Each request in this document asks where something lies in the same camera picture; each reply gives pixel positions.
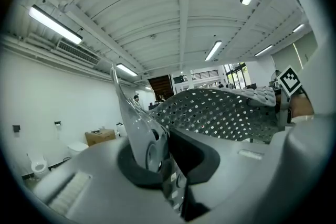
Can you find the black balcony railing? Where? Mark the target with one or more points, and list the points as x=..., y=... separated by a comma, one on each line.
x=205, y=75

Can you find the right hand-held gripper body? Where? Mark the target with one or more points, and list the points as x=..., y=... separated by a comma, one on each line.
x=289, y=80

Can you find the brown cardboard box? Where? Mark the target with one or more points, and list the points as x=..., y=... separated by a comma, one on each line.
x=101, y=137

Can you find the black wall holder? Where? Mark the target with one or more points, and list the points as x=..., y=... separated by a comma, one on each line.
x=16, y=128

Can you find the white ceiling air conditioner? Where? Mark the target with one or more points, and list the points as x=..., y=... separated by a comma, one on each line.
x=78, y=52

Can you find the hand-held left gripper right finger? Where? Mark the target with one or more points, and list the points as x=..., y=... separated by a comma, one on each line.
x=241, y=186

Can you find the dark wooden staircase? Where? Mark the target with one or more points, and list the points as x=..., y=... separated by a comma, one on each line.
x=162, y=86

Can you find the black toilet paper holder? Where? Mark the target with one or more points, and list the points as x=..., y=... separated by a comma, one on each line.
x=58, y=123

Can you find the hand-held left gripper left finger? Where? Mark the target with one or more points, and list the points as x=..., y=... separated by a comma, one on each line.
x=105, y=191

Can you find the white toilet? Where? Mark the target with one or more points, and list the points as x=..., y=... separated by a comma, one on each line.
x=39, y=165
x=77, y=148

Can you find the person's right forearm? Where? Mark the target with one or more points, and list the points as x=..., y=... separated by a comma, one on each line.
x=302, y=106

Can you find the grey perforated bath mat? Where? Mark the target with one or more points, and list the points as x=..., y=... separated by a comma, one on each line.
x=210, y=110

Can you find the white bin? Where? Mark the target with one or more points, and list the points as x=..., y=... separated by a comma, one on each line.
x=122, y=129

